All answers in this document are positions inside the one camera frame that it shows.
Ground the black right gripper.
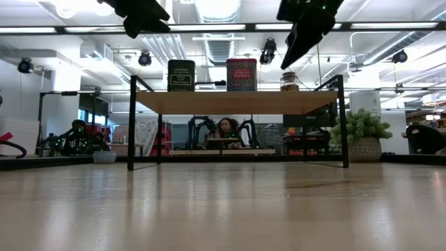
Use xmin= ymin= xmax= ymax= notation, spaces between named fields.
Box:
xmin=277 ymin=0 xmax=344 ymax=70

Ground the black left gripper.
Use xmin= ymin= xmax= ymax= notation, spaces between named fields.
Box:
xmin=97 ymin=0 xmax=171 ymax=39

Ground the glass jar with cork lid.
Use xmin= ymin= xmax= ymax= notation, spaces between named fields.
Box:
xmin=279 ymin=71 xmax=300 ymax=93

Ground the dark green pepper tin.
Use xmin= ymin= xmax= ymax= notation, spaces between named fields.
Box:
xmin=167 ymin=59 xmax=197 ymax=93

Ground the red smoked paprika tin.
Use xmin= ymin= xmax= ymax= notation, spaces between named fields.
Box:
xmin=226 ymin=58 xmax=259 ymax=92

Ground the black ceiling spotlight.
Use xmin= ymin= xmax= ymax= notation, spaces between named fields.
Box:
xmin=17 ymin=57 xmax=35 ymax=75
xmin=259 ymin=37 xmax=278 ymax=66
xmin=392 ymin=49 xmax=409 ymax=64
xmin=137 ymin=50 xmax=153 ymax=68

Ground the green potted plant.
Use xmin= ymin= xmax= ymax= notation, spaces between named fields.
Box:
xmin=329 ymin=107 xmax=394 ymax=163

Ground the person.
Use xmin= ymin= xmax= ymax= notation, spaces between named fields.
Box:
xmin=216 ymin=117 xmax=242 ymax=149

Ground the background robot station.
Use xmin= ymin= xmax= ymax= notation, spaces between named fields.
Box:
xmin=37 ymin=89 xmax=112 ymax=157

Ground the background wooden table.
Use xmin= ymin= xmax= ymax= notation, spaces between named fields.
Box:
xmin=169 ymin=149 xmax=276 ymax=156

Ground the small grey bowl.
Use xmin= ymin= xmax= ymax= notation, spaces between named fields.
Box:
xmin=92 ymin=150 xmax=118 ymax=165

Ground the black office chair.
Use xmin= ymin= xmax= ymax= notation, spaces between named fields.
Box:
xmin=406 ymin=124 xmax=446 ymax=155

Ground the wooden shelf with black frame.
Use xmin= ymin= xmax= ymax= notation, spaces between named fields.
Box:
xmin=127 ymin=74 xmax=350 ymax=172

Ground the black metal table frame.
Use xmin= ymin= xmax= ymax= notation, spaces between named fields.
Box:
xmin=0 ymin=153 xmax=446 ymax=172

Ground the black cable loop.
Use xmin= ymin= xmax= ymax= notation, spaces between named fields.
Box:
xmin=0 ymin=131 xmax=28 ymax=160

